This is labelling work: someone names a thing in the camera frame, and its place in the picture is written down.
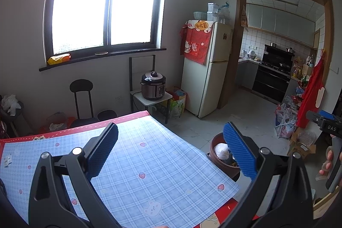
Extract person's right hand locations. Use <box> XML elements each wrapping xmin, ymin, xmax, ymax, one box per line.
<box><xmin>319</xmin><ymin>146</ymin><xmax>342</xmax><ymax>178</ymax></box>

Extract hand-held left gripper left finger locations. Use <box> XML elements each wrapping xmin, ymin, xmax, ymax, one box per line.
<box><xmin>28</xmin><ymin>122</ymin><xmax>119</xmax><ymax>228</ymax></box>

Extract silver electric pressure cooker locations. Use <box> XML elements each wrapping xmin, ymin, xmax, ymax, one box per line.
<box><xmin>141</xmin><ymin>70</ymin><xmax>167</xmax><ymax>101</ymax></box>

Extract cream refrigerator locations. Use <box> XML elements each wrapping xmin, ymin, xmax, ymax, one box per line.
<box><xmin>181</xmin><ymin>20</ymin><xmax>233</xmax><ymax>118</ymax></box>

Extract dark stool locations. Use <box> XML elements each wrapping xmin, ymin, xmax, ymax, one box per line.
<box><xmin>0</xmin><ymin>96</ymin><xmax>27</xmax><ymax>138</ymax></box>

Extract pile of plastic bags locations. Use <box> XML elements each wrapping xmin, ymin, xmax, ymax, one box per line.
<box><xmin>275</xmin><ymin>100</ymin><xmax>298</xmax><ymax>139</ymax></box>

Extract grey kitchen counter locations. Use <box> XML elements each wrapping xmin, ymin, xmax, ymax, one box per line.
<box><xmin>236</xmin><ymin>56</ymin><xmax>262</xmax><ymax>90</ymax></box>

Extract dark windowsill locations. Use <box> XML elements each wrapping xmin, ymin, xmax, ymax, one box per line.
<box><xmin>39</xmin><ymin>47</ymin><xmax>167</xmax><ymax>72</ymax></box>

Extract dark framed window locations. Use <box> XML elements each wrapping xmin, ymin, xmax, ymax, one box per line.
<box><xmin>44</xmin><ymin>0</ymin><xmax>169</xmax><ymax>59</ymax></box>

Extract black round stool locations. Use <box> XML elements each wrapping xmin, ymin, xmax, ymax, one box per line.
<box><xmin>97</xmin><ymin>110</ymin><xmax>118</xmax><ymax>122</ymax></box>

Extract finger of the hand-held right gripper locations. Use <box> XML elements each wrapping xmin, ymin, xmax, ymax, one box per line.
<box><xmin>306</xmin><ymin>110</ymin><xmax>336</xmax><ymax>124</ymax></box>

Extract red basin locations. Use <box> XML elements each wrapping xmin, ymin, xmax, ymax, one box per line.
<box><xmin>39</xmin><ymin>116</ymin><xmax>77</xmax><ymax>135</ymax></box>

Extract hanging paper bag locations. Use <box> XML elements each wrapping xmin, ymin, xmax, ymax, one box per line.
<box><xmin>240</xmin><ymin>5</ymin><xmax>249</xmax><ymax>28</ymax></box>

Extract stack of clear containers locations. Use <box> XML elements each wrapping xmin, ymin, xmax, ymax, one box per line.
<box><xmin>207</xmin><ymin>3</ymin><xmax>220</xmax><ymax>21</ymax></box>

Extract group of condiment bottles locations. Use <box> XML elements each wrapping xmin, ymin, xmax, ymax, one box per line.
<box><xmin>291</xmin><ymin>56</ymin><xmax>316</xmax><ymax>84</ymax></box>

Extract small white side table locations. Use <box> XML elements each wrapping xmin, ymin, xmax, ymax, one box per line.
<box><xmin>130</xmin><ymin>91</ymin><xmax>173</xmax><ymax>124</ymax></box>

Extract red gift bag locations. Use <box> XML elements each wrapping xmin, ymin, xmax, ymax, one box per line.
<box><xmin>167</xmin><ymin>87</ymin><xmax>187</xmax><ymax>100</ymax></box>

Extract clear plastic bags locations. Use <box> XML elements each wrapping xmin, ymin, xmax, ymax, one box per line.
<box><xmin>218</xmin><ymin>1</ymin><xmax>231</xmax><ymax>24</ymax></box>

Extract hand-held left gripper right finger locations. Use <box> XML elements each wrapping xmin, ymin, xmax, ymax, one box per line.
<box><xmin>223</xmin><ymin>122</ymin><xmax>313</xmax><ymax>228</ymax></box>

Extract brown plastic bucket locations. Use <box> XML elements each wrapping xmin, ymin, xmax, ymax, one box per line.
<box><xmin>209</xmin><ymin>132</ymin><xmax>242</xmax><ymax>178</ymax></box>

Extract black integrated stove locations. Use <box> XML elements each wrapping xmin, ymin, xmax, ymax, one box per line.
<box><xmin>252</xmin><ymin>44</ymin><xmax>296</xmax><ymax>104</ymax></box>

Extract red printed fridge cloth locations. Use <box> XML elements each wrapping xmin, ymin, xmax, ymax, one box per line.
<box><xmin>180</xmin><ymin>20</ymin><xmax>215</xmax><ymax>65</ymax></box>

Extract crumpled white plastic bag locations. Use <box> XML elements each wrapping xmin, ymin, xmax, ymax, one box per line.
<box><xmin>1</xmin><ymin>94</ymin><xmax>22</xmax><ymax>115</ymax></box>

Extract cardboard box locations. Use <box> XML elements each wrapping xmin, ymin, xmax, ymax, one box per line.
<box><xmin>287</xmin><ymin>128</ymin><xmax>317</xmax><ymax>162</ymax></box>

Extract black metal rack frame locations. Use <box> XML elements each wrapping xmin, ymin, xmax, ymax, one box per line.
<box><xmin>129</xmin><ymin>55</ymin><xmax>156</xmax><ymax>96</ymax></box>

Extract yellow snack packet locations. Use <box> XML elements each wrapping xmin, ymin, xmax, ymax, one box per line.
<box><xmin>47</xmin><ymin>53</ymin><xmax>71</xmax><ymax>65</ymax></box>

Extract wooden door frame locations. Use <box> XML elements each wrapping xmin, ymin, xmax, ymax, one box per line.
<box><xmin>218</xmin><ymin>0</ymin><xmax>334</xmax><ymax>122</ymax></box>

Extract black round-back chair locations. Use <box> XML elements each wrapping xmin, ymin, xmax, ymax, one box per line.
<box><xmin>69</xmin><ymin>79</ymin><xmax>98</xmax><ymax>127</ymax></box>

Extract red apron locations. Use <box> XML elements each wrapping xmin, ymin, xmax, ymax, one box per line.
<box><xmin>296</xmin><ymin>53</ymin><xmax>326</xmax><ymax>128</ymax></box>

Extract grey kitchen wall cabinets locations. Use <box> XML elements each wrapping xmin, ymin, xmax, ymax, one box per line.
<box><xmin>245</xmin><ymin>3</ymin><xmax>316</xmax><ymax>48</ymax></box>

